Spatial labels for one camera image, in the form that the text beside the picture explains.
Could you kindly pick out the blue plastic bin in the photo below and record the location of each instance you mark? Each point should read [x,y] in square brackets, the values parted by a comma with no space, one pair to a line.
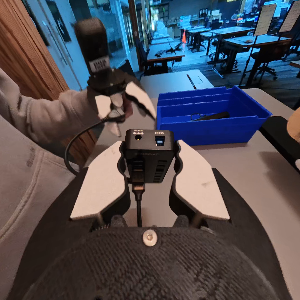
[211,131]

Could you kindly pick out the document stand with paper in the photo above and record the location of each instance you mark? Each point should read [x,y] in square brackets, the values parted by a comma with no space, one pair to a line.
[264,18]
[289,17]

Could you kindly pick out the person's left hand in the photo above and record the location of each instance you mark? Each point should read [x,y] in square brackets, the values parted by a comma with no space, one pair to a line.
[127,106]

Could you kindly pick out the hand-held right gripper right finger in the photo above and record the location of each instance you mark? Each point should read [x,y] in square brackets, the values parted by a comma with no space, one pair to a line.
[199,185]

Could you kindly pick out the black slim device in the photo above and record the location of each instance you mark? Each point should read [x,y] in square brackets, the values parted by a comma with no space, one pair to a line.
[215,116]

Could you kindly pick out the desk with black clutter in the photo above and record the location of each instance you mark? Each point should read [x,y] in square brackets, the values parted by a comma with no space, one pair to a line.
[164,55]

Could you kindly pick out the wooden door frame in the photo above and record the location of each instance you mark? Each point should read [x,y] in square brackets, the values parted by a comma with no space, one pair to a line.
[25,56]

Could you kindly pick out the long grey desk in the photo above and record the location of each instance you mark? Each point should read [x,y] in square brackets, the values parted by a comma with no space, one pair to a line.
[253,42]
[229,30]

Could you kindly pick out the black usb hub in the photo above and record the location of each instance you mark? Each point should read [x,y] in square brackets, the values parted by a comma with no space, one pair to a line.
[150,159]

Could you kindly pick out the black office chair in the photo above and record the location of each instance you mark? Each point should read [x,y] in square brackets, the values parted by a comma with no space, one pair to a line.
[263,63]

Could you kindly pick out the person's left forearm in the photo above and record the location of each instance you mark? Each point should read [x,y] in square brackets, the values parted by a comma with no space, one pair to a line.
[46,112]

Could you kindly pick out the orange cone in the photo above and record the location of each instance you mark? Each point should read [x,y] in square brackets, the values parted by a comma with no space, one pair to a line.
[184,37]

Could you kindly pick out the person's grey hoodie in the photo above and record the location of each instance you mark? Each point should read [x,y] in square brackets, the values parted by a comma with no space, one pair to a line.
[28,187]

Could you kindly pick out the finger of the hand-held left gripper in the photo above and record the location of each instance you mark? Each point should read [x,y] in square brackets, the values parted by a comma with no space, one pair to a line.
[140,96]
[103,105]

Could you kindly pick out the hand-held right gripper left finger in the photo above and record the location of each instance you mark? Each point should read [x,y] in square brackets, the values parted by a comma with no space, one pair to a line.
[100,182]

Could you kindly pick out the tan board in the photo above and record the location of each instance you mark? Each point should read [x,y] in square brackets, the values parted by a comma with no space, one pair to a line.
[294,127]

